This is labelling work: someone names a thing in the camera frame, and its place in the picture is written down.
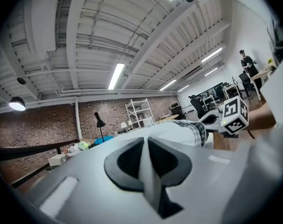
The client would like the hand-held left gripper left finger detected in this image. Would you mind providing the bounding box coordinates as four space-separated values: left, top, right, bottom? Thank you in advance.
104 137 145 191

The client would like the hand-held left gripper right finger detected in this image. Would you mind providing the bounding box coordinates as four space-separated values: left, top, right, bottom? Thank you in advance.
147 137 193 219

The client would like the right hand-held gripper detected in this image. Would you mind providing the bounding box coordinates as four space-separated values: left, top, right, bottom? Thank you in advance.
198 95 249 139

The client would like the grey plaid pillowcase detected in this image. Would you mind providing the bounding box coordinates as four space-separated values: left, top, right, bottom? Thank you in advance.
155 119 207 148

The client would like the white desk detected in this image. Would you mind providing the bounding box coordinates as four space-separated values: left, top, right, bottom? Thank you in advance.
222 82 244 100

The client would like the blue plastic box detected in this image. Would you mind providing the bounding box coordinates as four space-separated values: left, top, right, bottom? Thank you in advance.
93 135 114 146

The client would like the large black screen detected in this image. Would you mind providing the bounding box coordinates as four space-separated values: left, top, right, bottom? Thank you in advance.
196 82 224 100

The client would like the black office chair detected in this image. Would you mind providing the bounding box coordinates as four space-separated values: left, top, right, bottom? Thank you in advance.
170 102 187 120
239 73 252 98
188 94 210 119

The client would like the yellow-green bag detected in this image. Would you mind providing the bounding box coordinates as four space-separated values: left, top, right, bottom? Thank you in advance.
77 141 90 151

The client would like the black floor lamp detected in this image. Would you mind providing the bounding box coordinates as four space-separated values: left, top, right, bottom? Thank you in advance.
94 112 107 143

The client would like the long ceiling tube light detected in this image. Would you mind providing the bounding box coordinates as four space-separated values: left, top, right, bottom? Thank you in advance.
201 47 223 63
107 63 125 91
159 79 177 91
204 67 219 77

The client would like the white metal shelf rack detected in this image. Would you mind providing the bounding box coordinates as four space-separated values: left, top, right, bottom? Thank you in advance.
125 98 156 129

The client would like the light wooden table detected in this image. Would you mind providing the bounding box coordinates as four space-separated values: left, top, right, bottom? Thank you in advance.
250 67 276 101

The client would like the white vertical pipe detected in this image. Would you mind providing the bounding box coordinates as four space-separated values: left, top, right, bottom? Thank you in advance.
74 97 83 141

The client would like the white box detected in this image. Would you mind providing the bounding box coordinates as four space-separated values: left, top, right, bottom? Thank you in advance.
48 153 68 168

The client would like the black metal railing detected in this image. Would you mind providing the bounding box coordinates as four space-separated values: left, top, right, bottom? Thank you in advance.
0 139 81 189

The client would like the large black pendant lamp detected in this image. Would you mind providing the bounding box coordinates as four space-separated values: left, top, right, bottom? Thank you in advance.
8 96 26 112

